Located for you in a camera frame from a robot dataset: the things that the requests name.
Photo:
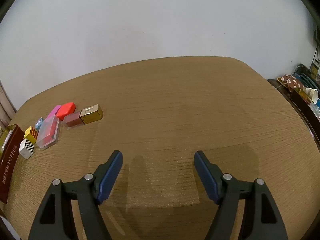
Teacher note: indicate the dark red lipstick box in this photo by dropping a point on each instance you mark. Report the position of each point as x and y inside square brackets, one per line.
[73, 120]

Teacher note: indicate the pink rectangular block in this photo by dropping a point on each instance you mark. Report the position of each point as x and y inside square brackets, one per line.
[53, 111]

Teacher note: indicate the clear plastic case red item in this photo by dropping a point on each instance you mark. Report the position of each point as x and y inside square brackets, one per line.
[48, 133]

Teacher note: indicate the yellow red striped cube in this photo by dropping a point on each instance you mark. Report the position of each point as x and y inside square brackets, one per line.
[31, 134]

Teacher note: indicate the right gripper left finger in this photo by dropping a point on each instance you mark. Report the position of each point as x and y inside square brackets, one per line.
[55, 216]

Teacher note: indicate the black white zigzag cube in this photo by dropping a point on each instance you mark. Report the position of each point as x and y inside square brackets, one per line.
[26, 149]

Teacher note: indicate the dark red gold tin tray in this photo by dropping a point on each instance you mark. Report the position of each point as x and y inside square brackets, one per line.
[10, 143]

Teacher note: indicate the gold metallic box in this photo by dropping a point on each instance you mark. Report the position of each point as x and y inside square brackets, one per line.
[91, 114]

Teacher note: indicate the small teal clear box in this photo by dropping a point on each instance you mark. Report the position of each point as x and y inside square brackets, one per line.
[38, 124]

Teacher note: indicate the white paper cup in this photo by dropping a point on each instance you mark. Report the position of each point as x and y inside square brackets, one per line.
[311, 93]

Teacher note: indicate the dark wooden side cabinet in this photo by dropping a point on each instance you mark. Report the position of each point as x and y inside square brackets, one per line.
[301, 107]

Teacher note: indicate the red rounded case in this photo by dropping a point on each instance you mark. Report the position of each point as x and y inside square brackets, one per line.
[65, 109]

